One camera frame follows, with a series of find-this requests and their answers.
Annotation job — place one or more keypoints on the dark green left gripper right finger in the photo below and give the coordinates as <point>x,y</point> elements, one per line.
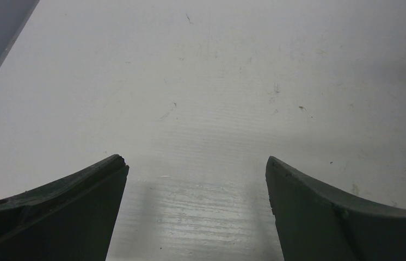
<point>317,221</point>

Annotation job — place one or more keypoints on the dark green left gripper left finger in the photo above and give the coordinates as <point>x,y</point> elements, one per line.
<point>72,218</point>

